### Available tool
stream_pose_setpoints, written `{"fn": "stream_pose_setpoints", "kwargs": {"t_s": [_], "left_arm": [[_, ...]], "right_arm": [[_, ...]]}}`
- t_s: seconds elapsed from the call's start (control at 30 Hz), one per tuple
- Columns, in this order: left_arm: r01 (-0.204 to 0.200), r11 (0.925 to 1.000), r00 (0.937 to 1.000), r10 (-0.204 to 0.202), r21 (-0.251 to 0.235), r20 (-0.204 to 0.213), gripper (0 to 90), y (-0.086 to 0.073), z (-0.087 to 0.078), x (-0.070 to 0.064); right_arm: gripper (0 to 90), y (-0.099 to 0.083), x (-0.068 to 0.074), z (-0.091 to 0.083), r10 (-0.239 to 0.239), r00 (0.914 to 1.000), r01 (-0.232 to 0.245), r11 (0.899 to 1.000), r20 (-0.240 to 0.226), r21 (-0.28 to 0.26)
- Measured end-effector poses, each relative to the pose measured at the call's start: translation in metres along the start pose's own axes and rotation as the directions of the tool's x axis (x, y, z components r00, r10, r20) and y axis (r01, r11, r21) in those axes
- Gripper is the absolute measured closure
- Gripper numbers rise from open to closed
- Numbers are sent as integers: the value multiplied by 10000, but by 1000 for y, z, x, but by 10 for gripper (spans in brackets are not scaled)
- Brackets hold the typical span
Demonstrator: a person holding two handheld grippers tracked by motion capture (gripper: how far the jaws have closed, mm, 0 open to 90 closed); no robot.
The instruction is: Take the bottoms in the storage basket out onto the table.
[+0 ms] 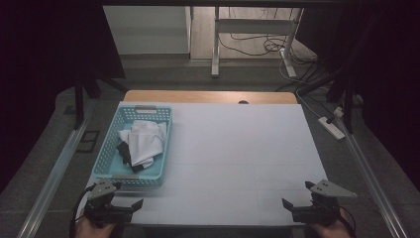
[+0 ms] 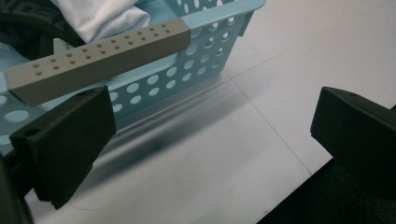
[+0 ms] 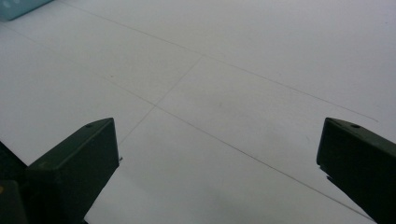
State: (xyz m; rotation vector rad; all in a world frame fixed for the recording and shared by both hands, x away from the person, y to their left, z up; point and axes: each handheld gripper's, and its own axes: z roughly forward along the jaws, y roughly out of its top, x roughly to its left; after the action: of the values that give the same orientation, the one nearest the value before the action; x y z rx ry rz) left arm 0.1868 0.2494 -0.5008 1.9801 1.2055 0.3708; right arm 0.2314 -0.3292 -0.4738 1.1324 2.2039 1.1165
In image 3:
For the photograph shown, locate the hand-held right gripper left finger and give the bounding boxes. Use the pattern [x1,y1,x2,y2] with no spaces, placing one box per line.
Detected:
[23,117,120,224]

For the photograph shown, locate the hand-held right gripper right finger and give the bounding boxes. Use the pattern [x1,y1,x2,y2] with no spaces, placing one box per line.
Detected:
[316,117,396,224]

